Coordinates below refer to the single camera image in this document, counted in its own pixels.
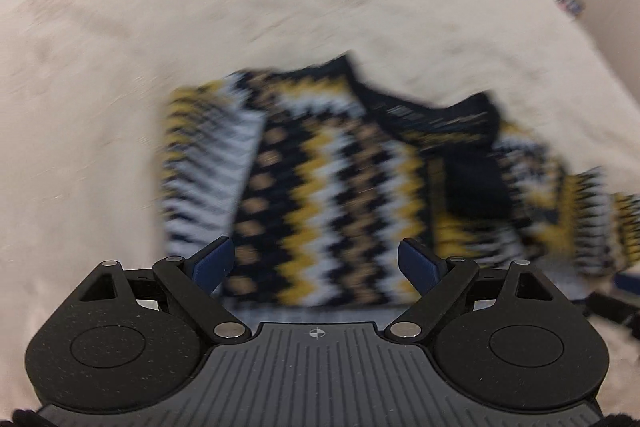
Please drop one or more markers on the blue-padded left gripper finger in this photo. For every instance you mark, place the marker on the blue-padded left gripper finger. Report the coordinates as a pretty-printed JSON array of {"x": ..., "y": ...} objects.
[{"x": 191, "y": 282}]

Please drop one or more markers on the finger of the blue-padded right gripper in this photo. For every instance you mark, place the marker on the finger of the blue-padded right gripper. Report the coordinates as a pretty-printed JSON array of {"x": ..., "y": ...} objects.
[{"x": 441, "y": 283}]

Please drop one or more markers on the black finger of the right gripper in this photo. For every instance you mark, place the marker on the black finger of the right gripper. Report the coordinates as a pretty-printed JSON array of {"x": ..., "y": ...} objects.
[{"x": 612, "y": 309}]

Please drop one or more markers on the navy yellow patterned knit sweater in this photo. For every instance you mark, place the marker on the navy yellow patterned knit sweater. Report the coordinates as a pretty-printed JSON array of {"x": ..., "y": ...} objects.
[{"x": 317, "y": 178}]

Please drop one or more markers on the cream bed cover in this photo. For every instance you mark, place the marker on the cream bed cover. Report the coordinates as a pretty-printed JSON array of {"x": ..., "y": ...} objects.
[{"x": 84, "y": 86}]

